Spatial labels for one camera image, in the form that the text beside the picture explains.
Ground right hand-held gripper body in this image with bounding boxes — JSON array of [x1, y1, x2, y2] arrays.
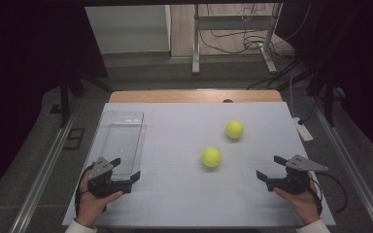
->
[[266, 154, 329, 195]]

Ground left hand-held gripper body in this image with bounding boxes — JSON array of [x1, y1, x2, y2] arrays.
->
[[86, 156, 134, 199]]

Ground clear plastic container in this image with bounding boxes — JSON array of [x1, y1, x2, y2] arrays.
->
[[93, 111, 148, 183]]

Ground yellow tennis ball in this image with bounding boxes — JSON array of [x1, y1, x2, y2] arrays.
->
[[224, 119, 245, 141], [200, 147, 222, 169]]

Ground person's left hand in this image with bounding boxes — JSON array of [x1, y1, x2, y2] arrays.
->
[[76, 176, 124, 228]]

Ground person's right hand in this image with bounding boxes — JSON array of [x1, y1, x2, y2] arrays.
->
[[273, 173, 322, 226]]

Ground white power strip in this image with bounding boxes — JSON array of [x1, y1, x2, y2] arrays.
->
[[292, 116, 314, 143]]

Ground white board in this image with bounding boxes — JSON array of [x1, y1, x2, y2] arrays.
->
[[61, 102, 337, 227]]

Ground black metal stand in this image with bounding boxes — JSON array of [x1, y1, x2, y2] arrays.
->
[[305, 72, 346, 128], [49, 72, 115, 129]]

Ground wooden table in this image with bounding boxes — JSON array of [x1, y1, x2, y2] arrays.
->
[[109, 89, 284, 104]]

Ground dark curtain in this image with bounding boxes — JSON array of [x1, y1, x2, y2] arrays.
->
[[0, 0, 109, 208], [275, 0, 373, 167]]

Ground white cabinet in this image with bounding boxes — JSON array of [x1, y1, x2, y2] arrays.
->
[[85, 4, 172, 54]]

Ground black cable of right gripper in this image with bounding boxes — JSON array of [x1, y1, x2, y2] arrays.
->
[[307, 171, 349, 216]]

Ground black power plug cable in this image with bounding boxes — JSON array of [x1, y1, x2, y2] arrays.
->
[[297, 96, 317, 126]]

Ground aluminium rail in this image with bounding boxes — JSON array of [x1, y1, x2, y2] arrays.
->
[[310, 96, 373, 233], [9, 106, 79, 233]]

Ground white cable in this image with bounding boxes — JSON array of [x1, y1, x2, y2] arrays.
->
[[288, 75, 297, 118]]

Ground bundle of black floor cables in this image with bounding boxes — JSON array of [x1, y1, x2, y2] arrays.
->
[[198, 3, 294, 56]]

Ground grey metal desk frame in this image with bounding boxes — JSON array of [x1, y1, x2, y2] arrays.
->
[[191, 3, 284, 76]]

